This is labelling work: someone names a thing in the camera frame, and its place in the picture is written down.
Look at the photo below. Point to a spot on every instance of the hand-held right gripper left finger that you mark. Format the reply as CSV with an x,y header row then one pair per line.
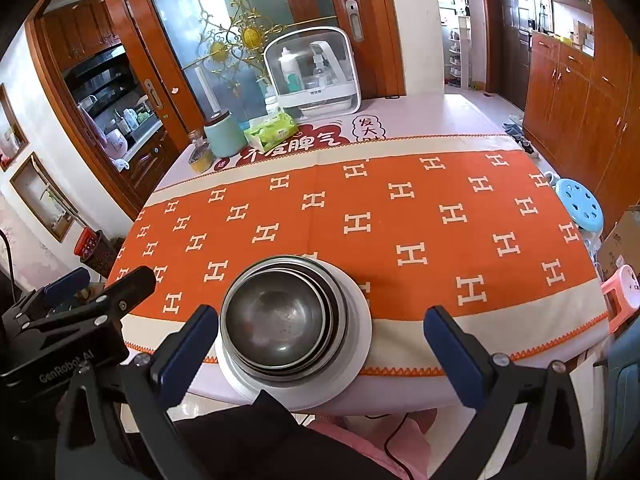
x,y
185,355

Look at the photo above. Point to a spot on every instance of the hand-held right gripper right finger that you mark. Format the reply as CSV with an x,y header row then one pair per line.
x,y
455,355

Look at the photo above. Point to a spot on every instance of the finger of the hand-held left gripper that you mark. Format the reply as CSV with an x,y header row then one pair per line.
x,y
135,287
65,285

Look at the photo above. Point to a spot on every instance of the white blue-patterned plate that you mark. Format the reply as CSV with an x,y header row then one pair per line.
x,y
357,330

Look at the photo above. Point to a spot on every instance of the plain steel bowl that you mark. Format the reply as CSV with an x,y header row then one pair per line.
x,y
342,317

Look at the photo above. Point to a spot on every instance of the red-lidded bin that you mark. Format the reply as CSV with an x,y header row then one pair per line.
x,y
97,260

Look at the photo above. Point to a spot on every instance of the pink clothing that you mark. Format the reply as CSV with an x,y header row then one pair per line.
x,y
417,455

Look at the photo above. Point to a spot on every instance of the person's dark clothing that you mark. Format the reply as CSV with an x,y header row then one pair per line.
x,y
250,440

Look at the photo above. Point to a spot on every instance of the wooden kitchen cabinet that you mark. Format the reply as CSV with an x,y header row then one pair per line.
x,y
150,160

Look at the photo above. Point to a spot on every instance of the yellow food container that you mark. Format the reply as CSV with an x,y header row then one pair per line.
x,y
201,164

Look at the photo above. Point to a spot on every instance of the orange patterned blanket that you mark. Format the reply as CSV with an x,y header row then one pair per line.
x,y
400,220

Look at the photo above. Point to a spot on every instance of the pink ceramic jar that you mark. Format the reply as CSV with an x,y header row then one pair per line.
x,y
115,142

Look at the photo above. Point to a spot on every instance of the small glass jar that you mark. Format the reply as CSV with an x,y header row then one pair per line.
x,y
196,139

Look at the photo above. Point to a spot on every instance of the teal ceramic jar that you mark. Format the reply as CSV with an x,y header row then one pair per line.
x,y
225,137

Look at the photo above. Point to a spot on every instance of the pink plastic stool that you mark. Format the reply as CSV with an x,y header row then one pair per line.
x,y
620,287

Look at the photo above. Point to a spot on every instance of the blue plastic stool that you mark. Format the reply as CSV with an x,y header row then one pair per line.
x,y
577,202

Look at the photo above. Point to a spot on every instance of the cardboard box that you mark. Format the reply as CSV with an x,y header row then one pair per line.
x,y
622,245

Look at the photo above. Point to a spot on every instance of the green tissue pack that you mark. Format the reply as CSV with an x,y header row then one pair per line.
x,y
272,130

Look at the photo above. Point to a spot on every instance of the white paper roll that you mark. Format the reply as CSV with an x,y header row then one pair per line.
x,y
207,90

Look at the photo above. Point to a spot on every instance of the white pill bottle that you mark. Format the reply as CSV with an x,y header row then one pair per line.
x,y
273,105

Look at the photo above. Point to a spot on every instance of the wooden glass sliding door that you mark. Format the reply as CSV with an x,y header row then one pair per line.
x,y
165,15

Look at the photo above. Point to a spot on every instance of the gold door ornament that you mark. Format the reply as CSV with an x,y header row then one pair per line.
x,y
248,35

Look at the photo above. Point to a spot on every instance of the white countertop sterilizer cabinet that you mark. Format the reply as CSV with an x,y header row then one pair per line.
x,y
340,85

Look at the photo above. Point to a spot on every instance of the white shoe rack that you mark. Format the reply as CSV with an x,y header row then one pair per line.
x,y
457,55

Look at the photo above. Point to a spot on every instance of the wooden framed wall niche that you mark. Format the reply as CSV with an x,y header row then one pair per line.
x,y
42,195
12,130

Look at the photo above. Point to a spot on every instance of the wooden wall cabinet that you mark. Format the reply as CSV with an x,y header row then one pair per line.
x,y
565,85

